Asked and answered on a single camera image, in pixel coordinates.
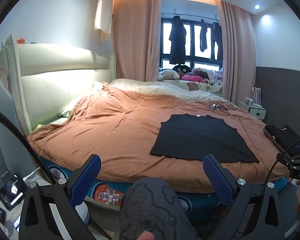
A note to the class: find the folded black clothes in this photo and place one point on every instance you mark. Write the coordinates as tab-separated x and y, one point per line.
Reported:
280	135

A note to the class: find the dark hanging coat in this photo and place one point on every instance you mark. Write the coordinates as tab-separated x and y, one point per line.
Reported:
177	40

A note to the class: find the small orange object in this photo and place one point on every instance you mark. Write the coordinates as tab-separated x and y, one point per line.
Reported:
21	40

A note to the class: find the black plush toy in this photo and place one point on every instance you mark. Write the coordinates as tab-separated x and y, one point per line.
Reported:
181	68

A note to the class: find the cream duvet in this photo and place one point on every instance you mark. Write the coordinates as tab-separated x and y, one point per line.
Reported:
155	87

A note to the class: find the grey upholstered chair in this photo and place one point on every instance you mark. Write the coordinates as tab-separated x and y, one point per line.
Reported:
2	120

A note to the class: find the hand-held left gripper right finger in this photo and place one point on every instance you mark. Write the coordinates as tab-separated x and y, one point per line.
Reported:
218	180

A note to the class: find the cream padded headboard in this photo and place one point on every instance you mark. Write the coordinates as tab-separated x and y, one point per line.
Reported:
60	80

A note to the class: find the black device with screen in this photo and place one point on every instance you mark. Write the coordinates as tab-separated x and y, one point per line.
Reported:
12	190

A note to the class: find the person's patterned knee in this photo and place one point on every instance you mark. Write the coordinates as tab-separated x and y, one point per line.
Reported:
152	205

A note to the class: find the white plush toy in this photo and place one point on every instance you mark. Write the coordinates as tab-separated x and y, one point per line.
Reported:
168	74

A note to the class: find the dark hanging garment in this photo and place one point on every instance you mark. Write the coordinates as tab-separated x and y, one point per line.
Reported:
217	40
203	35

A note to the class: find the person's left hand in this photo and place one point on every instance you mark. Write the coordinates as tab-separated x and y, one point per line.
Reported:
145	236

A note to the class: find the black sleeveless shirt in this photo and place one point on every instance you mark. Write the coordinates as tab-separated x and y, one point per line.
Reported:
202	140

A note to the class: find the pink clothing pile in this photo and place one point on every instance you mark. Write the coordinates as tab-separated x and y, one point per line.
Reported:
193	78

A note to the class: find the white rack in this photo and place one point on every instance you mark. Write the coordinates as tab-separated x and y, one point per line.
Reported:
256	97

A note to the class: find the white hanging shirt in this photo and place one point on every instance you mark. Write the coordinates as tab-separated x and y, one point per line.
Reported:
103	12

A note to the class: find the ceiling spot light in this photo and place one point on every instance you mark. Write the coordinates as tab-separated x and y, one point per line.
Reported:
257	6

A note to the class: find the blue patterned bed sheet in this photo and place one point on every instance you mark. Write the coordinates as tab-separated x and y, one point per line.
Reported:
107	195

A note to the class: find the pink curtain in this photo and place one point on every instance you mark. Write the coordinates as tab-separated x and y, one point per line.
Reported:
137	40
236	55

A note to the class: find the orange blanket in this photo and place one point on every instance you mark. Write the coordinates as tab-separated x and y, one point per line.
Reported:
110	135

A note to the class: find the floral cloth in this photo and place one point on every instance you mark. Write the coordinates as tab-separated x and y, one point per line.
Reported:
213	76

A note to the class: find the bear print cushion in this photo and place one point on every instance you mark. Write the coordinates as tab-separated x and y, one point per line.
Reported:
195	86

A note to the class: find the white nightstand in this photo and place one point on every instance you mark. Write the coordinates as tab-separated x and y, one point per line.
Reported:
252	108

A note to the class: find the black framed window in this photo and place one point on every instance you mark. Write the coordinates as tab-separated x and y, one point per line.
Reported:
192	45

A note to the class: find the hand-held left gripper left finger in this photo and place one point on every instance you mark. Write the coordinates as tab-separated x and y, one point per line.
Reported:
86	177

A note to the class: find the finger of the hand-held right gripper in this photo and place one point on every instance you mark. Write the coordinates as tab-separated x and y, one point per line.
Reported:
285	159

